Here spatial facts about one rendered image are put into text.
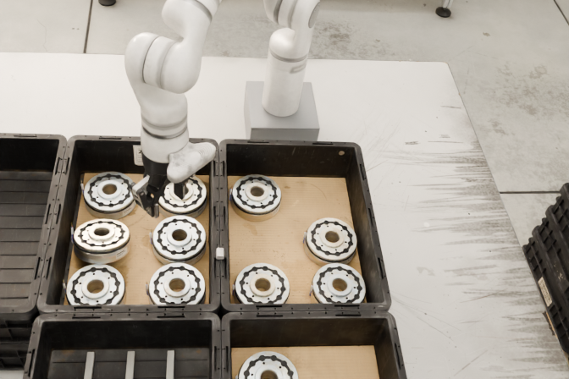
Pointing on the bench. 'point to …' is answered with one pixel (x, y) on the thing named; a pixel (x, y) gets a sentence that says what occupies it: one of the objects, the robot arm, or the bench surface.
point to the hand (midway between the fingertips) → (166, 200)
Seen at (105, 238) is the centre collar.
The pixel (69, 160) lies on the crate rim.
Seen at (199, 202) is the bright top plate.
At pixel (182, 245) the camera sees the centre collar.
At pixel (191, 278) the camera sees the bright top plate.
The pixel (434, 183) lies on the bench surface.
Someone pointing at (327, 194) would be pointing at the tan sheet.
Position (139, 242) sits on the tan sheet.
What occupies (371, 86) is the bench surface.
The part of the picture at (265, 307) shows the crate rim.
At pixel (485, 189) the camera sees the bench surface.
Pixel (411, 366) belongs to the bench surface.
